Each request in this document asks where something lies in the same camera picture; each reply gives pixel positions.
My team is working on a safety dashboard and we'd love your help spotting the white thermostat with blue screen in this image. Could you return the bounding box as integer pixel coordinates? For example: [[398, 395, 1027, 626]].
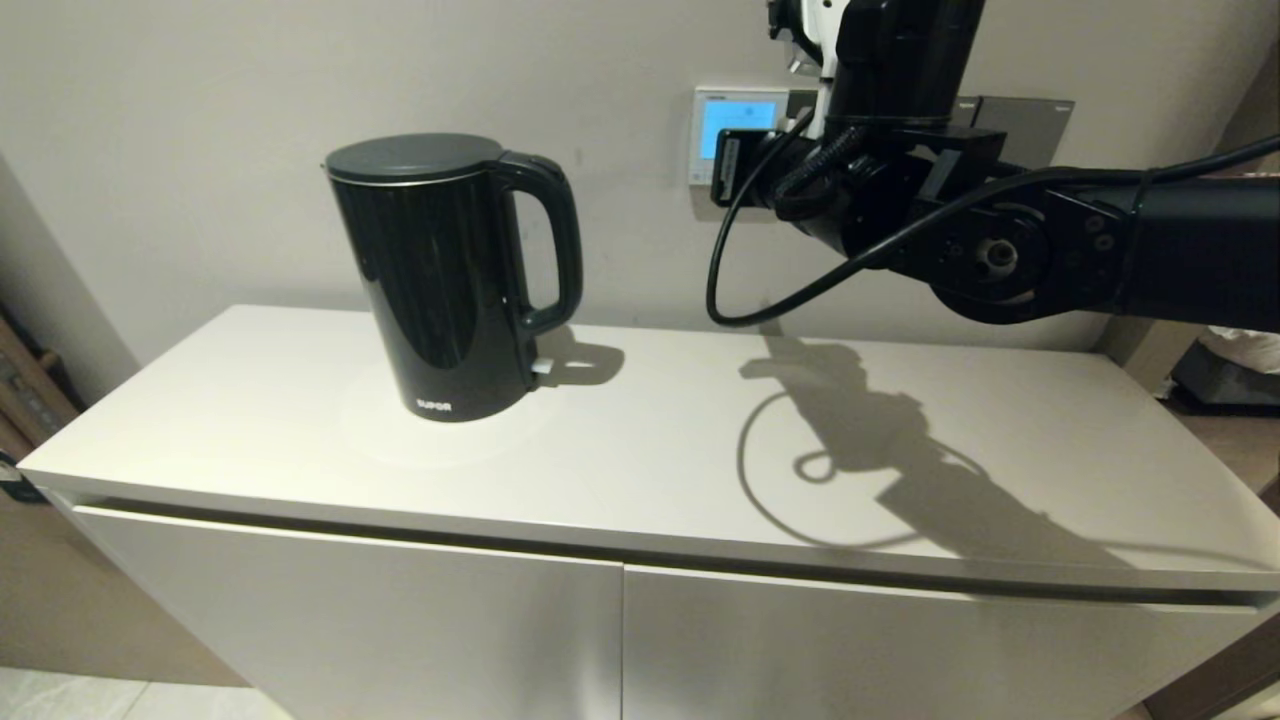
[[690, 86, 791, 189]]

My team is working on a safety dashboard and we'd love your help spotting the black electric kettle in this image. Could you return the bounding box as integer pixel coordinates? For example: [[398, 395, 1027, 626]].
[[323, 133, 584, 423]]

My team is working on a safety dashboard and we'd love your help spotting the white bedding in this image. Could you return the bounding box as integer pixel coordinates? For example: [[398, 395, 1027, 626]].
[[1197, 325, 1280, 376]]

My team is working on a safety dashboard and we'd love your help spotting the dark bed base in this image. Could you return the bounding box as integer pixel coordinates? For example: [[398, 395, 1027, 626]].
[[1168, 340, 1280, 411]]

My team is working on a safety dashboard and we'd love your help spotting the white cabinet door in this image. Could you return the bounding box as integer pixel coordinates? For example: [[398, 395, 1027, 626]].
[[620, 563, 1266, 720], [70, 505, 623, 720]]

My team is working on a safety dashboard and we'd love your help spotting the white cabinet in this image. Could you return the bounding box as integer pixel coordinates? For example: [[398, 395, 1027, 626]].
[[18, 303, 1280, 720]]

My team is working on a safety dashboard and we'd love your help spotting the wooden rack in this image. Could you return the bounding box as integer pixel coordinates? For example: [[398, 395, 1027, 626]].
[[0, 300, 81, 466]]

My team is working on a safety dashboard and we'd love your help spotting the blue and white item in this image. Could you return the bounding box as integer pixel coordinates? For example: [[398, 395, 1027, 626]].
[[0, 455, 46, 506]]

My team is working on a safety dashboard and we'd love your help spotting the black corrugated cable sleeve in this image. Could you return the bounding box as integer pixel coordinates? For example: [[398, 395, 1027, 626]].
[[775, 125, 866, 221]]

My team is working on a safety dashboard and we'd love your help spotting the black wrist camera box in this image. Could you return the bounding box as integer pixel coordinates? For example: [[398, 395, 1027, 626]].
[[712, 128, 783, 208]]

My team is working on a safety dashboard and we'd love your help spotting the black smooth cable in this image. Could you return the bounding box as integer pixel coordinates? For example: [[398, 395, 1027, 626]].
[[705, 108, 1280, 327]]

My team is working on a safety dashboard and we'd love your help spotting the brown wooden door frame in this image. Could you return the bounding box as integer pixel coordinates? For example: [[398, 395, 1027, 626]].
[[1095, 40, 1280, 396]]

